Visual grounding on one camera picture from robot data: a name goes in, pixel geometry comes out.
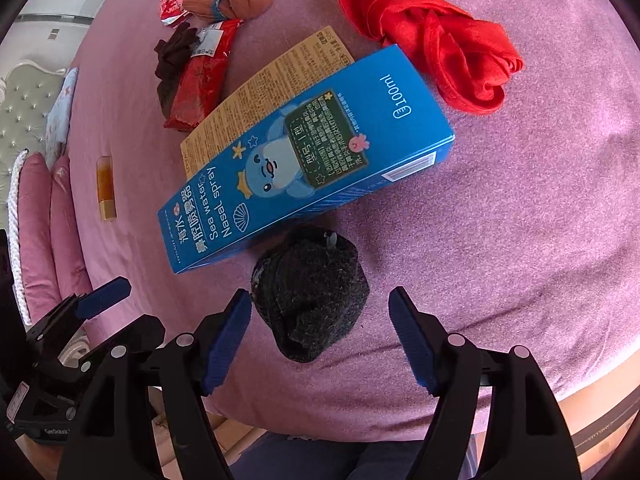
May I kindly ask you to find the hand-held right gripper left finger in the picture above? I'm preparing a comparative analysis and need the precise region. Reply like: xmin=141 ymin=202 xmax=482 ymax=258
xmin=56 ymin=288 xmax=252 ymax=480

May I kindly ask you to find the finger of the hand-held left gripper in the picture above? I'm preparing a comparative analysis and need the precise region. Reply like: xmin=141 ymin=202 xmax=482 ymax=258
xmin=27 ymin=276 xmax=132 ymax=342
xmin=75 ymin=314 xmax=166 ymax=373

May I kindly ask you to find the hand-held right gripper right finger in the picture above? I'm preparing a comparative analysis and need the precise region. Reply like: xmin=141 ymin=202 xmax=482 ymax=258
xmin=388 ymin=286 xmax=583 ymax=480

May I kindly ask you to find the black sock ball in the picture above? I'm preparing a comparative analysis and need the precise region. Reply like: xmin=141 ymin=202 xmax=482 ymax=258
xmin=250 ymin=226 xmax=372 ymax=365

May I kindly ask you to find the blue nasal spray box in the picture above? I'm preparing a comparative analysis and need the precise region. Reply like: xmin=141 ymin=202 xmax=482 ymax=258
xmin=157 ymin=45 xmax=456 ymax=275

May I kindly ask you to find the red plastic packet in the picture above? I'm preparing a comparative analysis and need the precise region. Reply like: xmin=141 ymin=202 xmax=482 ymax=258
xmin=163 ymin=18 xmax=244 ymax=133

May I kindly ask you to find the dark brown sock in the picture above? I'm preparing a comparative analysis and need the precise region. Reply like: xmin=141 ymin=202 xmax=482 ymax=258
xmin=153 ymin=22 xmax=201 ymax=113

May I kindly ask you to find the tan printed paper package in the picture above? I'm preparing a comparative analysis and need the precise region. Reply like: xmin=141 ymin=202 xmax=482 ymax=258
xmin=180 ymin=26 xmax=356 ymax=181

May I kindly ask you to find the red cloth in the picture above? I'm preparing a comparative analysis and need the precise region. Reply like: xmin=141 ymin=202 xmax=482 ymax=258
xmin=337 ymin=0 xmax=525 ymax=115

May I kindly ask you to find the pink pillow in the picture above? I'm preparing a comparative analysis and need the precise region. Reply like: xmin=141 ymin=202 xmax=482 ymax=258
xmin=17 ymin=152 xmax=63 ymax=326
xmin=50 ymin=155 xmax=93 ymax=301

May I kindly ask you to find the small amber tube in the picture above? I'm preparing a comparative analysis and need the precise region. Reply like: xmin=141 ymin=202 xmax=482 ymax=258
xmin=96 ymin=156 xmax=118 ymax=222

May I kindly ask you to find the pink bed sheet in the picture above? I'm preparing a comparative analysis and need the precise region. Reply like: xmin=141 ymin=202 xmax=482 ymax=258
xmin=67 ymin=0 xmax=640 ymax=443

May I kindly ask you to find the blue floral pillow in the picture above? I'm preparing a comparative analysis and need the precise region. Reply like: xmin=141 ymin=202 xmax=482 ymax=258
xmin=45 ymin=66 xmax=80 ymax=168

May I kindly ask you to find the beige rug with grey band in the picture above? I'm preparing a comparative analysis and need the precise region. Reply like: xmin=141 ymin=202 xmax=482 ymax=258
xmin=555 ymin=355 xmax=640 ymax=480

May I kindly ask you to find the tufted white headboard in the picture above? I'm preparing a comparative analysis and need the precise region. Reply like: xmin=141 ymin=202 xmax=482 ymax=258
xmin=0 ymin=57 xmax=68 ymax=233

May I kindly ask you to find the red and white wrapper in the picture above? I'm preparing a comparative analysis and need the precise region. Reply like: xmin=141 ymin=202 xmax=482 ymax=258
xmin=159 ymin=0 xmax=197 ymax=28

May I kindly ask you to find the white wardrobe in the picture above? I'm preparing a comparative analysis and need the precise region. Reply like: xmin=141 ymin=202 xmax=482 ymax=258
xmin=15 ymin=0 xmax=136 ymax=68

